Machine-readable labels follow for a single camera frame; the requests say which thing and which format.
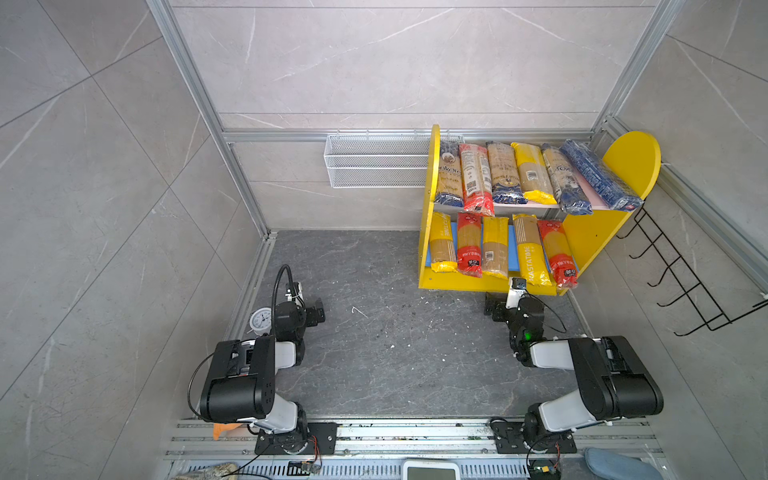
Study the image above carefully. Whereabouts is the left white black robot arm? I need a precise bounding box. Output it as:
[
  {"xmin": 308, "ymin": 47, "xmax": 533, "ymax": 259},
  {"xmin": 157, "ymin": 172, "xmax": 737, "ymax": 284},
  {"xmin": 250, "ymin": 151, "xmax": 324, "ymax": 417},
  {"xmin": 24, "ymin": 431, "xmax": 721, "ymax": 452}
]
[{"xmin": 199, "ymin": 300, "xmax": 326, "ymax": 454}]

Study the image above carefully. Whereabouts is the white digital scale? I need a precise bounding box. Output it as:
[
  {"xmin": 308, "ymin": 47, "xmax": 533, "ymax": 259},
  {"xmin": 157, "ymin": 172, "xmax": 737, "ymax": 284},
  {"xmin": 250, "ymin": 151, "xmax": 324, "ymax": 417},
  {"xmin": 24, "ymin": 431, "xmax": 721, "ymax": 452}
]
[{"xmin": 402, "ymin": 459, "xmax": 461, "ymax": 480}]

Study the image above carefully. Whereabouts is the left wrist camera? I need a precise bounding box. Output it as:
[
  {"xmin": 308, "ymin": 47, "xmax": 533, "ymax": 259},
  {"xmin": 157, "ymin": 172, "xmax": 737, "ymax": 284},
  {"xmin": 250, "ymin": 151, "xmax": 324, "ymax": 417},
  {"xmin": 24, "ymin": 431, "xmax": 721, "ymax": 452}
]
[{"xmin": 285, "ymin": 282, "xmax": 306, "ymax": 308}]

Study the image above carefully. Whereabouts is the thin red spaghetti bag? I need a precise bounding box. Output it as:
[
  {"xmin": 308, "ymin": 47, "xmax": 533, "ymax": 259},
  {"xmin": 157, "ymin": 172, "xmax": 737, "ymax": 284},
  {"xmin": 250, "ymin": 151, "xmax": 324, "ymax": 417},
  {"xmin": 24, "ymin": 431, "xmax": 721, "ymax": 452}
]
[{"xmin": 457, "ymin": 213, "xmax": 483, "ymax": 278}]

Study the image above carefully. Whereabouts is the blue Sankara spaghetti bag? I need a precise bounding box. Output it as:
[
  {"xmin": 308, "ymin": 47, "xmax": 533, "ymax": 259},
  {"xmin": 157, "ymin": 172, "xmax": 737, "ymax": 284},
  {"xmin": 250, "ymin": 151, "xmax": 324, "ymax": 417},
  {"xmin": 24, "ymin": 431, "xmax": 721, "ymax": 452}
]
[{"xmin": 435, "ymin": 140, "xmax": 464, "ymax": 208}]

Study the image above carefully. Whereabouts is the white wire mesh basket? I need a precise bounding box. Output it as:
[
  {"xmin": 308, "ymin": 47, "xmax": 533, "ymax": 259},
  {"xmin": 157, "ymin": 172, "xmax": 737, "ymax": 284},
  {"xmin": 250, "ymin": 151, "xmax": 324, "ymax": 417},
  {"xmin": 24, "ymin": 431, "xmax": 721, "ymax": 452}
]
[{"xmin": 323, "ymin": 133, "xmax": 434, "ymax": 189}]

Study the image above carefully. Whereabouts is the yellow label spaghetti bag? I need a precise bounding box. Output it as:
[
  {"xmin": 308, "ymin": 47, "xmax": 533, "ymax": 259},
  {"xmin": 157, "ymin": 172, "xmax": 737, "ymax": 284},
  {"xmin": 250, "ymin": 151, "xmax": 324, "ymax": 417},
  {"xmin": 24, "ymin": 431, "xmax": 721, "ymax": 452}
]
[{"xmin": 513, "ymin": 214, "xmax": 552, "ymax": 287}]

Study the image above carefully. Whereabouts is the dark blue end spaghetti bag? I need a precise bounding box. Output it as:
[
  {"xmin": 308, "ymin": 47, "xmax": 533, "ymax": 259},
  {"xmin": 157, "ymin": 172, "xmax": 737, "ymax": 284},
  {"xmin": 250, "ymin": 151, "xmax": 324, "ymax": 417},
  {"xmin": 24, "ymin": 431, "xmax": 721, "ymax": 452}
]
[{"xmin": 486, "ymin": 142, "xmax": 527, "ymax": 205}]

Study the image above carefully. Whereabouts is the yellow Pastatime spaghetti bag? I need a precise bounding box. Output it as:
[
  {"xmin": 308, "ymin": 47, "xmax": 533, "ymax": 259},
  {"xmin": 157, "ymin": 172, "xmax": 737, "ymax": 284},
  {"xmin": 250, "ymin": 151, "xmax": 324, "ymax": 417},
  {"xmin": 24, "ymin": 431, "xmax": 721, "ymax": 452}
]
[{"xmin": 429, "ymin": 212, "xmax": 458, "ymax": 273}]

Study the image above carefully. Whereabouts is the white analog alarm clock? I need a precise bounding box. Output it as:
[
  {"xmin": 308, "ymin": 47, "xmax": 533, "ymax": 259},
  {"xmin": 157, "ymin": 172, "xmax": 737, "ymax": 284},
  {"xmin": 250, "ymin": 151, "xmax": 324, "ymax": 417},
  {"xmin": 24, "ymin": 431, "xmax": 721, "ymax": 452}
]
[{"xmin": 249, "ymin": 307, "xmax": 272, "ymax": 336}]

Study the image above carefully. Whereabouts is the left black cable conduit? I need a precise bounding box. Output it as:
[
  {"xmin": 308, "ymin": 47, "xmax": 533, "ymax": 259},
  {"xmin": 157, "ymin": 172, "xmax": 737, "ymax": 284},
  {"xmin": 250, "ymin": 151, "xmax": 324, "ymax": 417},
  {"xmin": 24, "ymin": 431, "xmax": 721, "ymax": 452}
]
[{"xmin": 271, "ymin": 264, "xmax": 295, "ymax": 340}]

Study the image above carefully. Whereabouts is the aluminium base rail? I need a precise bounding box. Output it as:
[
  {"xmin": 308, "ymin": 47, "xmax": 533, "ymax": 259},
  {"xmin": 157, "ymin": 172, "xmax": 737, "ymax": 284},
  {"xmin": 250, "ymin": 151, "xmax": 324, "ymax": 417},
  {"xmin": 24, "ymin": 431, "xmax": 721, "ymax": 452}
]
[{"xmin": 159, "ymin": 417, "xmax": 675, "ymax": 479}]

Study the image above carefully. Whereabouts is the yellow pink blue wooden shelf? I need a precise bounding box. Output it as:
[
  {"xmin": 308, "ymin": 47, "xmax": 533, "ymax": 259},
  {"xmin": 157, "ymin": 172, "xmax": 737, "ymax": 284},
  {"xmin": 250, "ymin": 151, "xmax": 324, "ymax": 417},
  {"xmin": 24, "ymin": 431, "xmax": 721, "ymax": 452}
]
[{"xmin": 418, "ymin": 124, "xmax": 661, "ymax": 293}]

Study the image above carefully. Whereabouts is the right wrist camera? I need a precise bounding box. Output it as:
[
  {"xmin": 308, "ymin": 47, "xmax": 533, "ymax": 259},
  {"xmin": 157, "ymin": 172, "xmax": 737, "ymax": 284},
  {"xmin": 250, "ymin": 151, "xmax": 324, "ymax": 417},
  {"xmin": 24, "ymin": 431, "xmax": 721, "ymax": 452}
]
[{"xmin": 505, "ymin": 277, "xmax": 527, "ymax": 310}]

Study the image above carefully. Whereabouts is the black wire hook rack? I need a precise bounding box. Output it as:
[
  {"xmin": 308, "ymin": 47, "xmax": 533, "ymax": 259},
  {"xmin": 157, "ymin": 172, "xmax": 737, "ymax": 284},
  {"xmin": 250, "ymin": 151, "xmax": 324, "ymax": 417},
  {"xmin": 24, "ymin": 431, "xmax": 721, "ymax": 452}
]
[{"xmin": 616, "ymin": 207, "xmax": 767, "ymax": 338}]

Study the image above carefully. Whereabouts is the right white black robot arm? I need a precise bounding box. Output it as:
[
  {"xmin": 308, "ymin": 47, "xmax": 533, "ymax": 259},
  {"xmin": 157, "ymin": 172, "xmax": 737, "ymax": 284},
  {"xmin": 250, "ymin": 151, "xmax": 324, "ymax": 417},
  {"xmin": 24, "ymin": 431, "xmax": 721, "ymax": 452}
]
[{"xmin": 484, "ymin": 293, "xmax": 664, "ymax": 452}]

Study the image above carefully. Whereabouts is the red label spaghetti bag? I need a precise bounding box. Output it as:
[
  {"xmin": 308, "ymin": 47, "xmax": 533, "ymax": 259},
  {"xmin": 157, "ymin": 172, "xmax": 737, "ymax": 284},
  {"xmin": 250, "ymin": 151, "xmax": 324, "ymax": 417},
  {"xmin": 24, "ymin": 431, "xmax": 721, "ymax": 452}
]
[{"xmin": 459, "ymin": 143, "xmax": 495, "ymax": 217}]

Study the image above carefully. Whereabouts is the blue grey cloth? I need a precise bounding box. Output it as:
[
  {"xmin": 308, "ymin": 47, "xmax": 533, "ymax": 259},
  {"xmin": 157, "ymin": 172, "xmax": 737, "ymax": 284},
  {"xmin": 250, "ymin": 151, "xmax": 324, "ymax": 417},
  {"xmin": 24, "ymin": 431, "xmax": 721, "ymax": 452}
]
[{"xmin": 584, "ymin": 448, "xmax": 663, "ymax": 480}]

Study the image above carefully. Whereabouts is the yellow end spaghetti bag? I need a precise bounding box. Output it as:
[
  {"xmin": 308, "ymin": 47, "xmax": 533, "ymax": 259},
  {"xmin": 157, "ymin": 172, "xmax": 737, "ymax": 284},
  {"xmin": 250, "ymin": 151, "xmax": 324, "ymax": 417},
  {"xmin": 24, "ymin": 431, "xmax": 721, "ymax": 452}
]
[{"xmin": 511, "ymin": 143, "xmax": 557, "ymax": 205}]

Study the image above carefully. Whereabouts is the orange plush toy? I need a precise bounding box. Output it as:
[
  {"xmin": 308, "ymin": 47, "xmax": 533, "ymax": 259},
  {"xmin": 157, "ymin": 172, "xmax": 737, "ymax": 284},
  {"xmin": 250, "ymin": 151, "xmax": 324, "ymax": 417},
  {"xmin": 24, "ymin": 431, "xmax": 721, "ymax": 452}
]
[{"xmin": 212, "ymin": 423, "xmax": 242, "ymax": 441}]

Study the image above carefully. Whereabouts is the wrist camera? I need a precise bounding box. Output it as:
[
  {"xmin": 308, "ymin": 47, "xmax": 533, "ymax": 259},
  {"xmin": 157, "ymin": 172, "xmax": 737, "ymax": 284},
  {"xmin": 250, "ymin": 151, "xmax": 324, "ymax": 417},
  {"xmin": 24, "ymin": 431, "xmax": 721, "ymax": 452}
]
[
  {"xmin": 505, "ymin": 277, "xmax": 527, "ymax": 310},
  {"xmin": 285, "ymin": 282, "xmax": 306, "ymax": 308}
]

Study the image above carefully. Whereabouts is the plain yellow top spaghetti bag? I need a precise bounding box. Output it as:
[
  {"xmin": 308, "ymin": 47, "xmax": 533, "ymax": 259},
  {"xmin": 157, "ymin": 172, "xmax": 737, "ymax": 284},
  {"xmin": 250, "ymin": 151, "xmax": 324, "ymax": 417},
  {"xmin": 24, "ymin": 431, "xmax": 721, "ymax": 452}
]
[{"xmin": 482, "ymin": 217, "xmax": 509, "ymax": 279}]

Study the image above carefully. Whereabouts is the blue Barilla spaghetti box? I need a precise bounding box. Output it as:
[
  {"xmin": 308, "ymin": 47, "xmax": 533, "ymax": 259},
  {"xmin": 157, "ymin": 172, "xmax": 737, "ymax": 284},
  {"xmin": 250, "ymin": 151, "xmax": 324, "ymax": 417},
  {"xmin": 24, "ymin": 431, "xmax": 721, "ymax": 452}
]
[{"xmin": 560, "ymin": 139, "xmax": 643, "ymax": 212}]

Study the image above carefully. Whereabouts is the blue trim spaghetti bag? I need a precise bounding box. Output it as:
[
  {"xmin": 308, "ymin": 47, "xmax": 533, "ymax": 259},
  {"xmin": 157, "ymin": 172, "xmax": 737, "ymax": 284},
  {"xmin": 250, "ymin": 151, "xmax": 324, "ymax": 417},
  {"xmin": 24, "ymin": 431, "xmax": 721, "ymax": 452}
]
[{"xmin": 541, "ymin": 143, "xmax": 593, "ymax": 216}]

